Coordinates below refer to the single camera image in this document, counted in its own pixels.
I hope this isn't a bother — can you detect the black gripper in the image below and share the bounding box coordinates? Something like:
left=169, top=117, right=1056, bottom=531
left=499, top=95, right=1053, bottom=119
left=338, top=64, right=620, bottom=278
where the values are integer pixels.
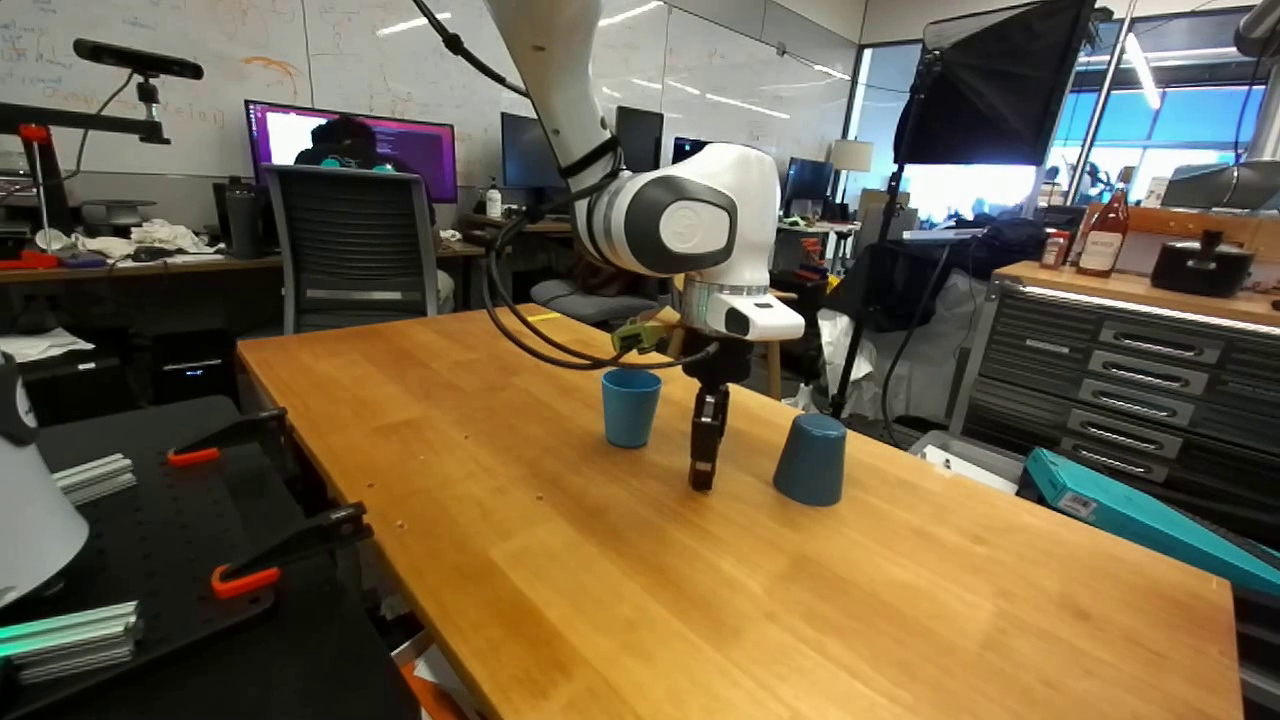
left=682, top=337, right=755, bottom=496

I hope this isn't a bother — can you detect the upright blue cup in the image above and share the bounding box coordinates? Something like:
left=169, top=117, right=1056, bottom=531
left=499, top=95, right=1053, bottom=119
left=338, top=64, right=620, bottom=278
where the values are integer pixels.
left=597, top=363, right=666, bottom=454

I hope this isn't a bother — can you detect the upside-down blue cup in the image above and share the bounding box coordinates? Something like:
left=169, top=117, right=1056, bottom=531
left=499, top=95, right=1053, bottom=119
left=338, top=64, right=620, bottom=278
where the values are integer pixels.
left=768, top=407, right=854, bottom=512

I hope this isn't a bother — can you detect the dark computer monitor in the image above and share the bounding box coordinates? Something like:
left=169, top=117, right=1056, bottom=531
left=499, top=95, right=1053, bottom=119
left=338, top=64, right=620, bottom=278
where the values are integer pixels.
left=497, top=108, right=574, bottom=199

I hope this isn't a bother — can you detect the black mesh office chair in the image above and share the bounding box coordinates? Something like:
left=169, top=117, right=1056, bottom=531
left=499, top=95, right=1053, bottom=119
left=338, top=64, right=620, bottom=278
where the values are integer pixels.
left=264, top=159, right=446, bottom=340

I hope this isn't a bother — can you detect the grey drawer tool cabinet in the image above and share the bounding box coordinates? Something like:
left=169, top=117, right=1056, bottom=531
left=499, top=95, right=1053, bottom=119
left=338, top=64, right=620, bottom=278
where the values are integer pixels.
left=950, top=257, right=1280, bottom=542

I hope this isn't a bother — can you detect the red and white box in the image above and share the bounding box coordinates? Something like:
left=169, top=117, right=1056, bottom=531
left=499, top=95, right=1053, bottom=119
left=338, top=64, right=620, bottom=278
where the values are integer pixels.
left=1071, top=198, right=1133, bottom=282

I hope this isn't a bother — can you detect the teal plastic case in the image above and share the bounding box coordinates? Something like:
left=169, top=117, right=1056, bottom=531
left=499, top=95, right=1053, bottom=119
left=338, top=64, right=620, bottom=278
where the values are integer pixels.
left=1021, top=445, right=1280, bottom=607

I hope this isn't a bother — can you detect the black softbox light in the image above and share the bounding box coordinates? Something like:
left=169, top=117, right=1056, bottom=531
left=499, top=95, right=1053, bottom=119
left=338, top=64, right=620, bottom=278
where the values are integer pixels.
left=892, top=0, right=1100, bottom=174

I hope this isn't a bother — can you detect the person with headphones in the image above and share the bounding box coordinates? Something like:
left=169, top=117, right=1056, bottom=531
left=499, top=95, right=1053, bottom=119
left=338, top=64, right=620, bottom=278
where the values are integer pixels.
left=294, top=111, right=405, bottom=182

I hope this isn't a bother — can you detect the monitor with purple screen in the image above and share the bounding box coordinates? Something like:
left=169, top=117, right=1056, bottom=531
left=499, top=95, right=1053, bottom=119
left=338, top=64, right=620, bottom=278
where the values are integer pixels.
left=242, top=95, right=464, bottom=210

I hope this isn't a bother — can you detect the black device on cabinet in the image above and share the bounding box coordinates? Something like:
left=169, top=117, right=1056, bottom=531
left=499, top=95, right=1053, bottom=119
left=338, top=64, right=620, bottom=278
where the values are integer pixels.
left=1150, top=230, right=1261, bottom=301

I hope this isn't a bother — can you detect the black perforated side table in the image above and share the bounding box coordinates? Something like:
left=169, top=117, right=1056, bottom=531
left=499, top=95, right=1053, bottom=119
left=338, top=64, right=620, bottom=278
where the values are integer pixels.
left=0, top=390, right=425, bottom=720

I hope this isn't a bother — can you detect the wooden office desk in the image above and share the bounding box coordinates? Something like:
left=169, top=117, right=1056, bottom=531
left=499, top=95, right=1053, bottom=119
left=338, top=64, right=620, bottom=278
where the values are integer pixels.
left=0, top=236, right=493, bottom=340

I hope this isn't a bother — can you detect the silver aluminium extrusion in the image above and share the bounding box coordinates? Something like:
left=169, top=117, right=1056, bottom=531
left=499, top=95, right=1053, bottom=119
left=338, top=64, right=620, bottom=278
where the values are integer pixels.
left=47, top=450, right=139, bottom=512

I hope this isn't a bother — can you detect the green tinted aluminium extrusion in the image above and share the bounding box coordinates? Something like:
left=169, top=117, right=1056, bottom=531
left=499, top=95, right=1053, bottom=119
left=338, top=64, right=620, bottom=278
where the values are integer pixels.
left=0, top=597, right=147, bottom=688

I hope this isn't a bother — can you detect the white lamp shade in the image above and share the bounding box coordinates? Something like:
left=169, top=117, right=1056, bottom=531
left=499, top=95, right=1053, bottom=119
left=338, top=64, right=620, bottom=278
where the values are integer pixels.
left=0, top=357, right=96, bottom=612

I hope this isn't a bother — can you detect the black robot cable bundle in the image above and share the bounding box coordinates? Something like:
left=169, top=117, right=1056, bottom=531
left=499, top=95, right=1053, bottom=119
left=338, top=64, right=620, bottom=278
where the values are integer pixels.
left=407, top=0, right=688, bottom=376

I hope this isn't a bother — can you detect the orange handled black clamp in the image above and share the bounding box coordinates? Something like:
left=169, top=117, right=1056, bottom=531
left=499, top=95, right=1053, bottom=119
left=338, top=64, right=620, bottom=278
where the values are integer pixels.
left=163, top=404, right=294, bottom=477
left=204, top=499, right=377, bottom=607

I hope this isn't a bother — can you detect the black camera bar on stand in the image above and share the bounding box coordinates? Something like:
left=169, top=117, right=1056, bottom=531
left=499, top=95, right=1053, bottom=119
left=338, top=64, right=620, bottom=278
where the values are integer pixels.
left=68, top=34, right=209, bottom=119

